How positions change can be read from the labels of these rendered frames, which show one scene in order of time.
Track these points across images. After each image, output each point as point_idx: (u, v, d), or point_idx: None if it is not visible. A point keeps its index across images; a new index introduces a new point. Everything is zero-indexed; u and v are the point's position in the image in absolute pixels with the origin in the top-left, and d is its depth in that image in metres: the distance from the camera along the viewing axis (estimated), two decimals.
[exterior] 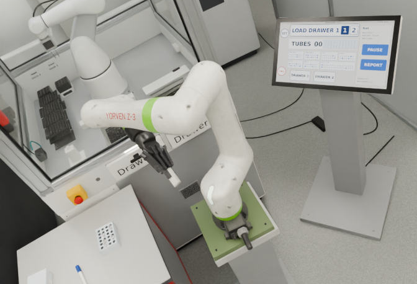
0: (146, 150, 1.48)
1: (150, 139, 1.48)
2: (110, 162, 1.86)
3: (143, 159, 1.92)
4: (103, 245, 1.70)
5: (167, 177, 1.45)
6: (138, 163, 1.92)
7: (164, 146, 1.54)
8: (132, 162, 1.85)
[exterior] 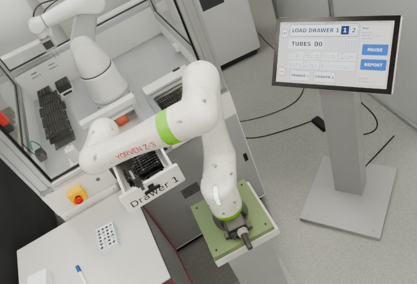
0: None
1: None
2: (123, 193, 1.69)
3: (158, 189, 1.74)
4: (103, 245, 1.70)
5: None
6: (153, 193, 1.75)
7: (133, 178, 1.54)
8: (147, 193, 1.68)
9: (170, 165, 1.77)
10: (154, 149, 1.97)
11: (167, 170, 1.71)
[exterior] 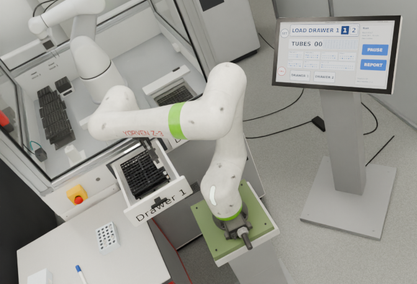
0: None
1: None
2: (128, 207, 1.63)
3: (165, 202, 1.68)
4: (103, 245, 1.70)
5: None
6: (159, 207, 1.68)
7: (147, 148, 1.54)
8: (153, 208, 1.61)
9: (177, 177, 1.71)
10: (160, 160, 1.90)
11: (174, 183, 1.64)
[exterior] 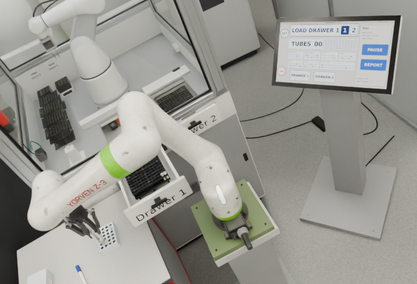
0: None
1: (74, 219, 1.51)
2: (128, 207, 1.63)
3: (165, 202, 1.68)
4: (103, 245, 1.70)
5: (90, 236, 1.63)
6: (159, 207, 1.68)
7: (94, 211, 1.55)
8: (153, 208, 1.61)
9: (177, 177, 1.71)
10: (160, 160, 1.90)
11: (174, 183, 1.64)
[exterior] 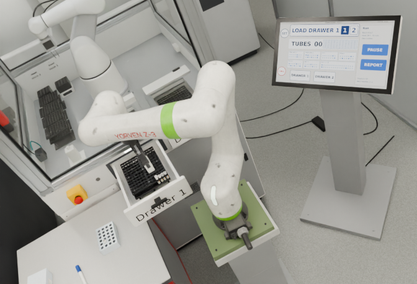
0: None
1: None
2: (128, 207, 1.63)
3: (165, 202, 1.68)
4: (103, 245, 1.70)
5: None
6: (159, 207, 1.68)
7: (138, 153, 1.53)
8: (153, 208, 1.61)
9: (177, 177, 1.71)
10: (160, 160, 1.90)
11: (174, 183, 1.64)
